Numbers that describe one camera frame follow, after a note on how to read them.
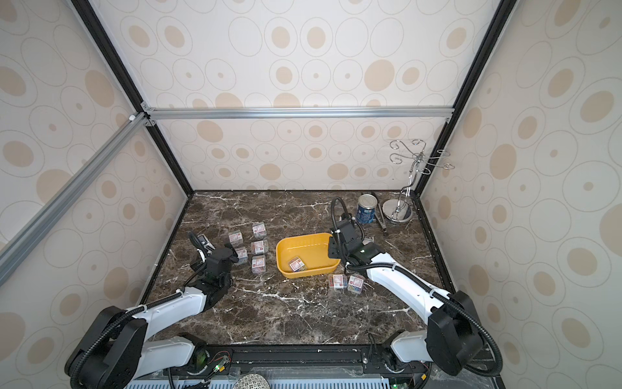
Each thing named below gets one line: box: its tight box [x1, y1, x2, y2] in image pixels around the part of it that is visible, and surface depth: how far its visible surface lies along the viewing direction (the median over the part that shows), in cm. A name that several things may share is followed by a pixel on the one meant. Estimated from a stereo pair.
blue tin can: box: [356, 193, 379, 224], surface depth 105 cm
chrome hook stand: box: [382, 138, 456, 224], surface depth 106 cm
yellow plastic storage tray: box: [275, 232, 341, 278], surface depth 97 cm
